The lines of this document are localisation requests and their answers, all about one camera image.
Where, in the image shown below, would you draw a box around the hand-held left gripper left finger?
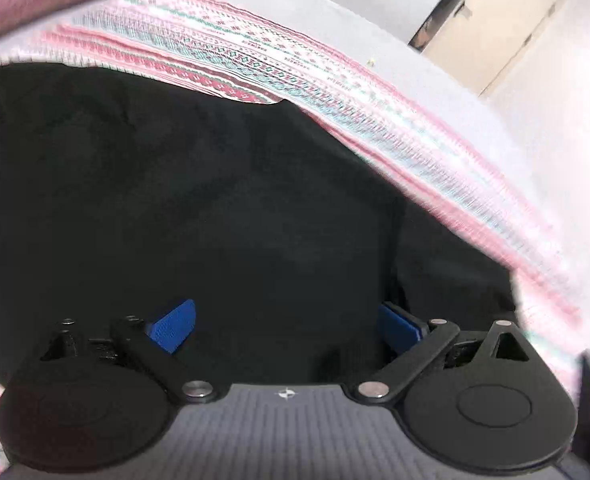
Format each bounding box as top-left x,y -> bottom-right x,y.
38,299 -> 222,406

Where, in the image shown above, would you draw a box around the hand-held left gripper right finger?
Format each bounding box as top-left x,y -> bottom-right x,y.
342,301 -> 532,406

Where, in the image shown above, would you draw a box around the black pants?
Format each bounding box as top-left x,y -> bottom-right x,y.
0,62 -> 520,392

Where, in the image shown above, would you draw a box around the patterned pink striped blanket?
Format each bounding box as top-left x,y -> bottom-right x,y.
0,0 -> 590,480

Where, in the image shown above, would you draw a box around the open shelf with items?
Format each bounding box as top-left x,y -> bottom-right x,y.
409,0 -> 476,52

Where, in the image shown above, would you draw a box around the cream door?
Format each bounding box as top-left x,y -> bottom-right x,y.
422,0 -> 566,100

